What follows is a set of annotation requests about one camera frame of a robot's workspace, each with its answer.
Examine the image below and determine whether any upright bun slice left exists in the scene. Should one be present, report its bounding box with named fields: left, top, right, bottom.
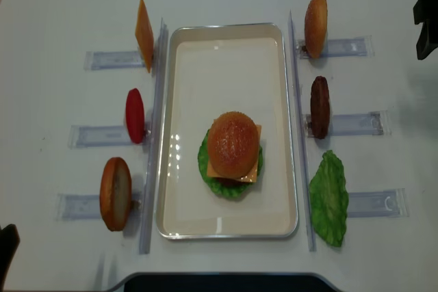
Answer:
left=99, top=157, right=132, bottom=231

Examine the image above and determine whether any sesame top bun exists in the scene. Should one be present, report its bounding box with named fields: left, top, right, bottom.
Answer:
left=207, top=110, right=259, bottom=179

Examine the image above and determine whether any green lettuce leaf in burger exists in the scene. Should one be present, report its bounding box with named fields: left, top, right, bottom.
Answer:
left=197, top=130, right=257, bottom=200

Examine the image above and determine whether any upright green lettuce leaf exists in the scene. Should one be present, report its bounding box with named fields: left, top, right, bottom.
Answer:
left=309, top=150, right=349, bottom=248

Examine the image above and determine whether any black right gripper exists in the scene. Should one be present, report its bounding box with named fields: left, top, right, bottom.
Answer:
left=413, top=0, right=438, bottom=59

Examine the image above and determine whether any white rectangular metal tray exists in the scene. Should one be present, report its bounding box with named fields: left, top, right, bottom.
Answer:
left=156, top=23, right=298, bottom=240

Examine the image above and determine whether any right clear acrylic rack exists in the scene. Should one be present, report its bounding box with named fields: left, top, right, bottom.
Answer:
left=287, top=16, right=409, bottom=252

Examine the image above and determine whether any upright brown meat patty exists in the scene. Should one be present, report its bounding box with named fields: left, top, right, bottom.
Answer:
left=311, top=76, right=331, bottom=139

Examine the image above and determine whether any clear acrylic rack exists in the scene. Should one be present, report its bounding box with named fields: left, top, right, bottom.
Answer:
left=287, top=16, right=409, bottom=252
left=57, top=21, right=169, bottom=254

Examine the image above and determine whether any orange cheese slice on burger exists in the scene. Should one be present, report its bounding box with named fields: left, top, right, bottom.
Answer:
left=206, top=118, right=263, bottom=183

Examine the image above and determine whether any brown meat patty in burger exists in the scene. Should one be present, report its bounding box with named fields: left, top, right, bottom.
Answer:
left=216, top=178, right=242, bottom=187

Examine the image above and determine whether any red tomato slice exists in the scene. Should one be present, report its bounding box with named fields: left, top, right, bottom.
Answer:
left=125, top=88, right=145, bottom=144

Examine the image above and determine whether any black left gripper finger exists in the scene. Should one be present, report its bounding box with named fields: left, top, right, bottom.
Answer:
left=0, top=224, right=20, bottom=275

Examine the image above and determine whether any upright orange cheese slice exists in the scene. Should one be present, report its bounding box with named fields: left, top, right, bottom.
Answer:
left=135, top=0, right=154, bottom=72

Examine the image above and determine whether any left clear acrylic rack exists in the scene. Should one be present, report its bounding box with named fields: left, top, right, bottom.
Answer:
left=57, top=21, right=169, bottom=254

